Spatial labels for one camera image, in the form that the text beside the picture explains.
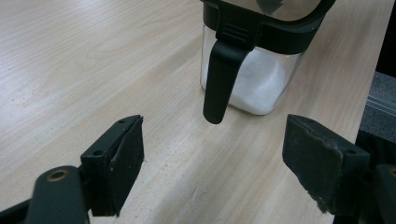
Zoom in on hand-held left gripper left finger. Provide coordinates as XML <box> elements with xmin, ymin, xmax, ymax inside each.
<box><xmin>80</xmin><ymin>115</ymin><xmax>145</xmax><ymax>217</ymax></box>

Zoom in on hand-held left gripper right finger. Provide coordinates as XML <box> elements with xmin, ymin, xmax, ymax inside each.
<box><xmin>282</xmin><ymin>114</ymin><xmax>371</xmax><ymax>215</ymax></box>

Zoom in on glass jar with black lid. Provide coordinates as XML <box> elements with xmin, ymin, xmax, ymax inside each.
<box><xmin>199</xmin><ymin>0</ymin><xmax>337</xmax><ymax>125</ymax></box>

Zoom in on white granules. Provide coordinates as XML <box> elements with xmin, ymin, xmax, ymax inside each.
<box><xmin>201</xmin><ymin>46</ymin><xmax>298</xmax><ymax>116</ymax></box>

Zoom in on dark curtain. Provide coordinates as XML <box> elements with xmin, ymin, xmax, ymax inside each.
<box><xmin>375</xmin><ymin>0</ymin><xmax>396</xmax><ymax>78</ymax></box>

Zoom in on aluminium floor rail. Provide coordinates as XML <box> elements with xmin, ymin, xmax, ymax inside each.
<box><xmin>366</xmin><ymin>93</ymin><xmax>396</xmax><ymax>117</ymax></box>

